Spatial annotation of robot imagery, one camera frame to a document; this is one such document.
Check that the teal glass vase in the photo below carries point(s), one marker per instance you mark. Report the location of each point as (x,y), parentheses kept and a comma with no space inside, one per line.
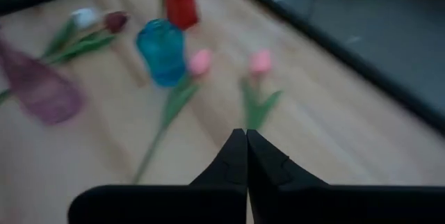
(161,53)

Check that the purple glass vase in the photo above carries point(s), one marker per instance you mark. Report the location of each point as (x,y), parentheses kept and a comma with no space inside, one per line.
(45,92)

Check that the red glass vase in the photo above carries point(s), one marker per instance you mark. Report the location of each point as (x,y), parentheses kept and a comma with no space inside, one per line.
(180,5)

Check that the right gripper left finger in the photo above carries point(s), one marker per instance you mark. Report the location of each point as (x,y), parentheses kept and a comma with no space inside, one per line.
(194,203)

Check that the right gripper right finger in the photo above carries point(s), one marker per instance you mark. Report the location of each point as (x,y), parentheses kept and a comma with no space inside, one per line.
(313,203)

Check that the white artificial tulip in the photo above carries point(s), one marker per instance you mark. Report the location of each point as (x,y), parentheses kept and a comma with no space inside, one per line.
(85,17)

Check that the black table border frame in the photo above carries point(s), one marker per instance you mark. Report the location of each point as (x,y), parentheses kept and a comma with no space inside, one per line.
(347,57)

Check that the pink artificial tulip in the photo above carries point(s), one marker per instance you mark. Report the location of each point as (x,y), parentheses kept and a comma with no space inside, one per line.
(260,62)
(201,62)

